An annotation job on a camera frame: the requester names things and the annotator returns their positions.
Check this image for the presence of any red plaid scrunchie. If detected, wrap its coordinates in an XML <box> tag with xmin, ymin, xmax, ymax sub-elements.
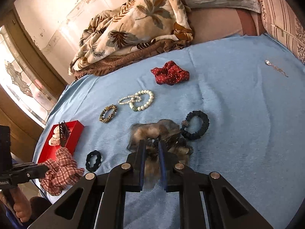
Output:
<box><xmin>39</xmin><ymin>147</ymin><xmax>85</xmax><ymax>196</ymax></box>

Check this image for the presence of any white dotted scrunchie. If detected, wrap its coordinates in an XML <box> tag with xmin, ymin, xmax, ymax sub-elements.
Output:
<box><xmin>49</xmin><ymin>126</ymin><xmax>60</xmax><ymax>146</ymax></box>

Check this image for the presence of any pink maroon pillow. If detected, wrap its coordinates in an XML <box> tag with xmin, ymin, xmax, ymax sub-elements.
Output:
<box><xmin>188</xmin><ymin>8</ymin><xmax>266</xmax><ymax>44</ymax></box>

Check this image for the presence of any grey brown sheer scrunchie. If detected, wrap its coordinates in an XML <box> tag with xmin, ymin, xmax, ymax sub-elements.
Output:
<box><xmin>127</xmin><ymin>119</ymin><xmax>193</xmax><ymax>189</ymax></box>

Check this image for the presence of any black hair claw clip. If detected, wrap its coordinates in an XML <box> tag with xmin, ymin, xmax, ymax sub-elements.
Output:
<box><xmin>58</xmin><ymin>121</ymin><xmax>70</xmax><ymax>147</ymax></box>

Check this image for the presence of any silver hair pin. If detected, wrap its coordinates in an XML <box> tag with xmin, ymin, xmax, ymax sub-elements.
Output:
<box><xmin>265</xmin><ymin>60</ymin><xmax>288</xmax><ymax>77</ymax></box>

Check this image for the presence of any leaf patterned blanket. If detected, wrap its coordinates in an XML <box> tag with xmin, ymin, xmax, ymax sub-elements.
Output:
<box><xmin>68</xmin><ymin>0</ymin><xmax>194</xmax><ymax>77</ymax></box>

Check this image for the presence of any blue bed sheet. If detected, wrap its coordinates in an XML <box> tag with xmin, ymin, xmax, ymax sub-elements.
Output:
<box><xmin>32</xmin><ymin>34</ymin><xmax>305</xmax><ymax>229</ymax></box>

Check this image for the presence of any small black scrunchie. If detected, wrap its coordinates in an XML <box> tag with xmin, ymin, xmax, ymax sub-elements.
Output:
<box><xmin>85</xmin><ymin>150</ymin><xmax>102</xmax><ymax>172</ymax></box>

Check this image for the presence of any brown ruffled blanket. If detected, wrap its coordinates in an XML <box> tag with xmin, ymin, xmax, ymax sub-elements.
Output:
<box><xmin>72</xmin><ymin>39</ymin><xmax>190</xmax><ymax>80</ymax></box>

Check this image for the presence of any red polka dot scrunchie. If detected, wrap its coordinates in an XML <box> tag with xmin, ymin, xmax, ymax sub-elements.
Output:
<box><xmin>150</xmin><ymin>60</ymin><xmax>190</xmax><ymax>86</ymax></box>

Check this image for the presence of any red tray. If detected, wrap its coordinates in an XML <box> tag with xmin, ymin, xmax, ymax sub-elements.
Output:
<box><xmin>36</xmin><ymin>120</ymin><xmax>84</xmax><ymax>163</ymax></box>

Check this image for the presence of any large white pearl bracelet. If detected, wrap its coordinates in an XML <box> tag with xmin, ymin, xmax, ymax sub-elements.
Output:
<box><xmin>128</xmin><ymin>89</ymin><xmax>155</xmax><ymax>112</ymax></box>

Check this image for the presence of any black braided hair tie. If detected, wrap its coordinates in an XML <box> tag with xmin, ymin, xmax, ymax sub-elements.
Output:
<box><xmin>180</xmin><ymin>110</ymin><xmax>210</xmax><ymax>141</ymax></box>

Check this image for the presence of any small white pearl bracelet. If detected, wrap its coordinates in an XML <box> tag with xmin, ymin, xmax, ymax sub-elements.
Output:
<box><xmin>117</xmin><ymin>94</ymin><xmax>143</xmax><ymax>106</ymax></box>

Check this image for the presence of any leopard print bracelet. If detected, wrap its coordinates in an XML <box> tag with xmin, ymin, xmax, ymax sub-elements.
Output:
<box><xmin>99</xmin><ymin>104</ymin><xmax>119</xmax><ymax>124</ymax></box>

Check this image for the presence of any person's left hand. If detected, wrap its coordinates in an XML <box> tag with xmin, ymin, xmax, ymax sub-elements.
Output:
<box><xmin>1</xmin><ymin>187</ymin><xmax>31</xmax><ymax>228</ymax></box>

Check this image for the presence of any striped floral pillow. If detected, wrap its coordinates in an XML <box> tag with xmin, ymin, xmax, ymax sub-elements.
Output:
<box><xmin>258</xmin><ymin>0</ymin><xmax>304</xmax><ymax>63</ymax></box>

